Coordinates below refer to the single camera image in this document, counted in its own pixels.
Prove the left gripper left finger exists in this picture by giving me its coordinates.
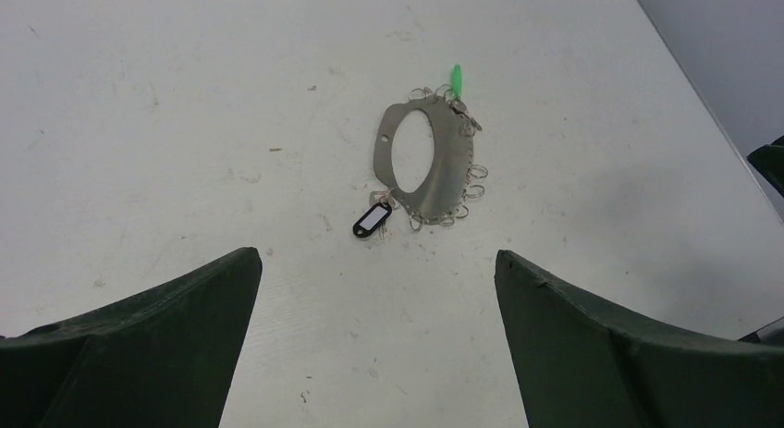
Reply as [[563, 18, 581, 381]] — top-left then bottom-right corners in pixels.
[[1, 247, 263, 427]]

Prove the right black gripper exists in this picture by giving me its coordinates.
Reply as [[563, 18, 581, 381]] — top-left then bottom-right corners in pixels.
[[747, 136, 784, 196]]

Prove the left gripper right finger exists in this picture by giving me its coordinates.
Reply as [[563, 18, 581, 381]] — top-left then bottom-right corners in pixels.
[[495, 250, 783, 427]]

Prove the black head key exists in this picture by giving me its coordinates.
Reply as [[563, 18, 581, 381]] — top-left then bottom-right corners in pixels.
[[352, 191, 395, 239]]

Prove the green key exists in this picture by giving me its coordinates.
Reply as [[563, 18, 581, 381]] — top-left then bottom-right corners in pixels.
[[451, 65, 463, 100]]

